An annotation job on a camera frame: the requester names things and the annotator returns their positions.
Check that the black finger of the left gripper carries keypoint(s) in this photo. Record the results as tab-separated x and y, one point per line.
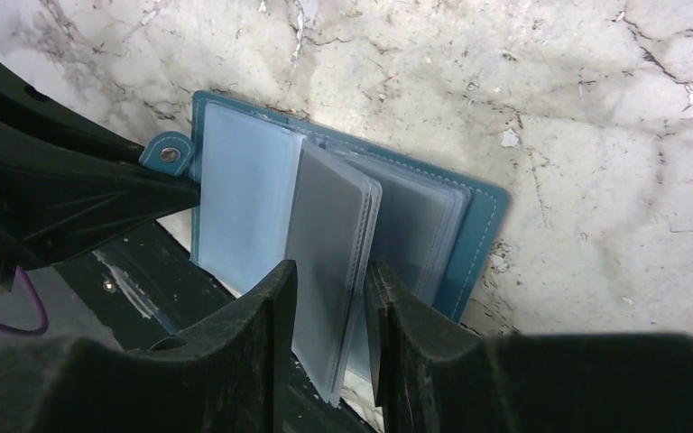
69	185

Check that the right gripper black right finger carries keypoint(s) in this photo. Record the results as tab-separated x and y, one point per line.
431	375

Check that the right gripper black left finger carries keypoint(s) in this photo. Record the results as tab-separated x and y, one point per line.
77	384

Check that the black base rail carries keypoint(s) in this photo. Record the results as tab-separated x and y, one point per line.
143	286

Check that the blue leather card holder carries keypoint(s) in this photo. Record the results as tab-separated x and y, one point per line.
274	187

